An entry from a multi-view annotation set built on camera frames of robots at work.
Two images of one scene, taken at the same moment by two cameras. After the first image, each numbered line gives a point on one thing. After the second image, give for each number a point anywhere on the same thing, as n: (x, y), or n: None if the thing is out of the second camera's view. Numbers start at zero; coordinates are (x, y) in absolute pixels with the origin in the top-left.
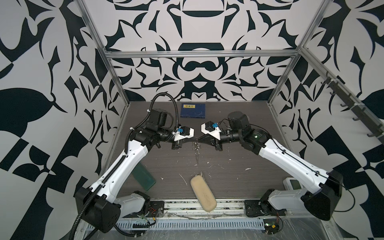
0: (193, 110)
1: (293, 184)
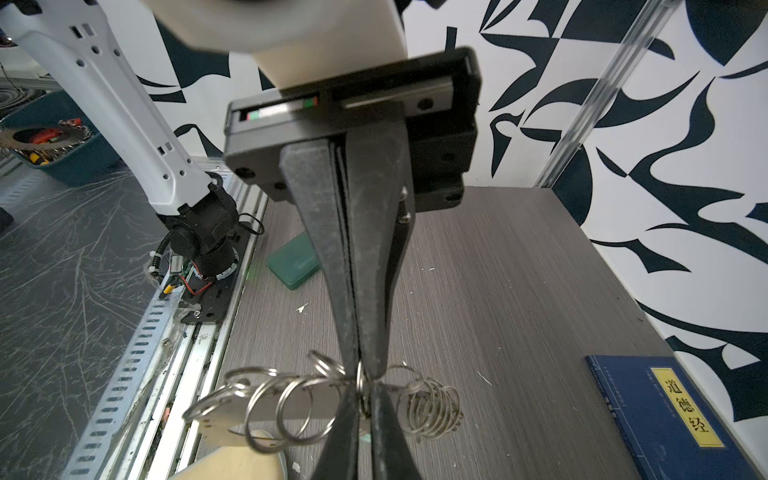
0: (667, 427)
1: None
